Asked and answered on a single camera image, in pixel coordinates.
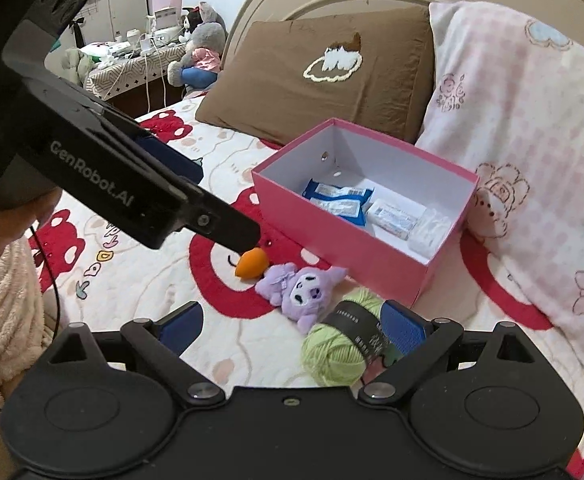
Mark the clear plastic packet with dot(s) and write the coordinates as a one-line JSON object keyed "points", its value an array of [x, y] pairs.
{"points": [[429, 232]]}

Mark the bear printed blanket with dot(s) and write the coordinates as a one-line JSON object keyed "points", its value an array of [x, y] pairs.
{"points": [[137, 270]]}

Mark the white appliance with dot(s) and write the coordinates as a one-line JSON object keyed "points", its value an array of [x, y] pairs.
{"points": [[164, 27]]}

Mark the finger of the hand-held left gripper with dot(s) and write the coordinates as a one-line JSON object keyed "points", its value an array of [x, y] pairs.
{"points": [[222, 225], [172, 157]]}

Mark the blue snack packet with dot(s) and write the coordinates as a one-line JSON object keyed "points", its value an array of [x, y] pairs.
{"points": [[342, 210], [337, 189]]}

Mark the black white plush toy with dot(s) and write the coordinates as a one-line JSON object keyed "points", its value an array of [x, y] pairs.
{"points": [[190, 22]]}

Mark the grey plush toy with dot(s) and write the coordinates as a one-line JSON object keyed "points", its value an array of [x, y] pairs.
{"points": [[207, 40]]}

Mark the green yarn ball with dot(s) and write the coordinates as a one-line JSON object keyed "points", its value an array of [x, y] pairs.
{"points": [[332, 355]]}

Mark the pink cardboard box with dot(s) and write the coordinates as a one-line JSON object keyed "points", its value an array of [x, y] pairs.
{"points": [[347, 250]]}

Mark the purple plush toy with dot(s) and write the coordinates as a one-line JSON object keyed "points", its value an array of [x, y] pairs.
{"points": [[302, 295]]}

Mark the green white cloth bundle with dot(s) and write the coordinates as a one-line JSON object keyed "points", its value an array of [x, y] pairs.
{"points": [[77, 62]]}

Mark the brown embroidered pillow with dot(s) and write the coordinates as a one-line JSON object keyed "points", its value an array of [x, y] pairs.
{"points": [[272, 75]]}

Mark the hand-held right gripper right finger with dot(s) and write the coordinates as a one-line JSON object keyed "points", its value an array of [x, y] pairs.
{"points": [[402, 327]]}

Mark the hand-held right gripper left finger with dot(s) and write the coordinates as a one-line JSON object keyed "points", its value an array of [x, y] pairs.
{"points": [[182, 330]]}

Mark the pink checked pillow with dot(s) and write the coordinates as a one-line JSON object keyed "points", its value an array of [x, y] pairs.
{"points": [[522, 135]]}

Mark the person's left hand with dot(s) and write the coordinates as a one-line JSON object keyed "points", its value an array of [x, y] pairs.
{"points": [[7, 230]]}

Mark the orange makeup sponge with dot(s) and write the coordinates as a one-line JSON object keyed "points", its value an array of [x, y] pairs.
{"points": [[249, 265]]}

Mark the table with patterned cloth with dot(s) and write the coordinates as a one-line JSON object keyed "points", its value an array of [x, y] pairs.
{"points": [[122, 72]]}

